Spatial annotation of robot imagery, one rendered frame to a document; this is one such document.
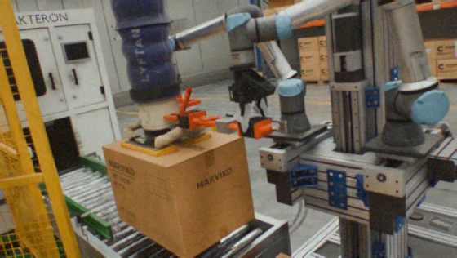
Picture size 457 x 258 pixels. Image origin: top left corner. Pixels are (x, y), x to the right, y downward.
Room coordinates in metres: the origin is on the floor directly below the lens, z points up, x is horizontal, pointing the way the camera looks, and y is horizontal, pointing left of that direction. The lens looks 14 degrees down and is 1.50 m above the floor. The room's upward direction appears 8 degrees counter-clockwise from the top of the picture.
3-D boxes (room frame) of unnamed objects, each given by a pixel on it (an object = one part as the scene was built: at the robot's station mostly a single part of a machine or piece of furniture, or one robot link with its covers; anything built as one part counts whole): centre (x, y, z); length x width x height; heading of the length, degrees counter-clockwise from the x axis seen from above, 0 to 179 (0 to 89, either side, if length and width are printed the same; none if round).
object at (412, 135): (1.24, -0.65, 1.09); 0.15 x 0.15 x 0.10
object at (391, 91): (1.23, -0.65, 1.20); 0.13 x 0.12 x 0.14; 179
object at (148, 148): (1.50, 0.37, 1.11); 0.34 x 0.10 x 0.05; 40
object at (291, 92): (1.61, -0.32, 1.20); 0.13 x 0.12 x 0.14; 162
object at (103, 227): (2.25, 1.26, 0.60); 1.60 x 0.10 x 0.09; 42
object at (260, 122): (1.09, -0.09, 1.21); 0.08 x 0.07 x 0.05; 40
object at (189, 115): (1.37, 0.13, 1.21); 0.10 x 0.08 x 0.06; 130
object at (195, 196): (1.56, 0.28, 0.88); 0.60 x 0.40 x 0.40; 41
